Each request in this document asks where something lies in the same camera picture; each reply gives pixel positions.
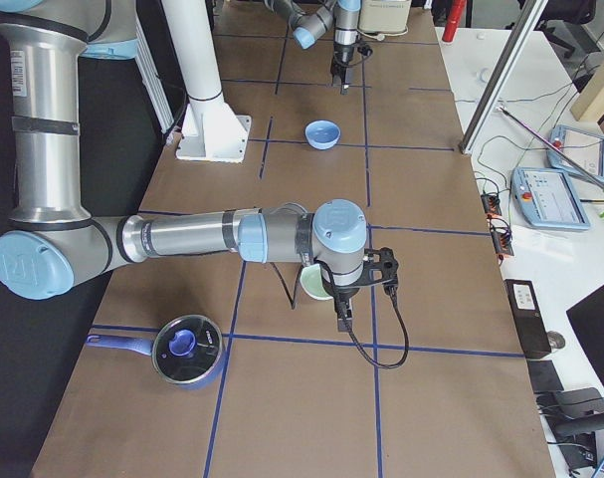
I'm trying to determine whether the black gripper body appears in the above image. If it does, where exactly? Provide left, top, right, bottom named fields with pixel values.
left=325, top=282, right=359, bottom=315
left=330, top=43, right=355, bottom=75

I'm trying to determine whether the green bowl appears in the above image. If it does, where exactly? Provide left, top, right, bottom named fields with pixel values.
left=300, top=264, right=332, bottom=301

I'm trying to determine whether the blue bowl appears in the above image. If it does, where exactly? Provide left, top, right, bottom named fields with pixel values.
left=304, top=119, right=341, bottom=150

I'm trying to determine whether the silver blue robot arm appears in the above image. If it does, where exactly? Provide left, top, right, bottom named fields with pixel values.
left=0, top=1, right=371, bottom=317
left=264, top=0, right=369, bottom=95

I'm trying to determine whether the silver toaster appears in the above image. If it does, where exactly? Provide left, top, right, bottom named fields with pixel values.
left=358, top=0, right=411, bottom=34

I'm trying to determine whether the red cylinder bottle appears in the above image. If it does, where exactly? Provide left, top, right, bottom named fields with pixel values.
left=442, top=0, right=467, bottom=44

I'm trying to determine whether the white mounting pillar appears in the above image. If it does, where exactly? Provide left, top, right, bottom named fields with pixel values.
left=162, top=0, right=252, bottom=163

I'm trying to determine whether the blue saucepan with glass lid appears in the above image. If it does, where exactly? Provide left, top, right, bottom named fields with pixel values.
left=86, top=315, right=227, bottom=389

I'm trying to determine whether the near orange connector block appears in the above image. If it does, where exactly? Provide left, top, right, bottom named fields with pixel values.
left=490, top=225, right=514, bottom=260

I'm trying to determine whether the orange connector block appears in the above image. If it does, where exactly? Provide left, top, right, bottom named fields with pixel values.
left=481, top=193, right=503, bottom=219
left=490, top=225, right=514, bottom=260

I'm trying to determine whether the far orange connector block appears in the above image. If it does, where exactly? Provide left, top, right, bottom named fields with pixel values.
left=481, top=193, right=503, bottom=219

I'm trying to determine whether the black box with label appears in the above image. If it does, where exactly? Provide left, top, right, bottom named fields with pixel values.
left=504, top=279, right=551, bottom=359

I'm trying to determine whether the near blue teach pendant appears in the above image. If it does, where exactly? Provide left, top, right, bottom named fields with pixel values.
left=510, top=167, right=590, bottom=231

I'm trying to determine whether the blue teach pendant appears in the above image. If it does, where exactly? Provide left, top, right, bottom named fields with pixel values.
left=510, top=167, right=590, bottom=231
left=549, top=124, right=604, bottom=182

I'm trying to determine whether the far blue teach pendant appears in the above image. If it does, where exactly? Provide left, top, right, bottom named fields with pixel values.
left=549, top=124, right=604, bottom=182

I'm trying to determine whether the black monitor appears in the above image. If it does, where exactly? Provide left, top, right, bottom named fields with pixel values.
left=567, top=285, right=604, bottom=386

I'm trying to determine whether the wooden plank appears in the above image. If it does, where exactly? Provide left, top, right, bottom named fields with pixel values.
left=570, top=61, right=604, bottom=122

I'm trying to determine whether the reacher grabber stick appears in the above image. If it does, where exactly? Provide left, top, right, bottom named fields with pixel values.
left=497, top=107, right=604, bottom=218

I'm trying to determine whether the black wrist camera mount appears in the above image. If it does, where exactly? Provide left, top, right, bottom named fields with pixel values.
left=358, top=247, right=399, bottom=288
left=357, top=41, right=372, bottom=58

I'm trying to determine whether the black camera cable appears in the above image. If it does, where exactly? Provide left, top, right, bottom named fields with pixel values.
left=315, top=253, right=410, bottom=369

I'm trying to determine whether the aluminium frame post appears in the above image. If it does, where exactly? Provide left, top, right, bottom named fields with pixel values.
left=459, top=0, right=548, bottom=154

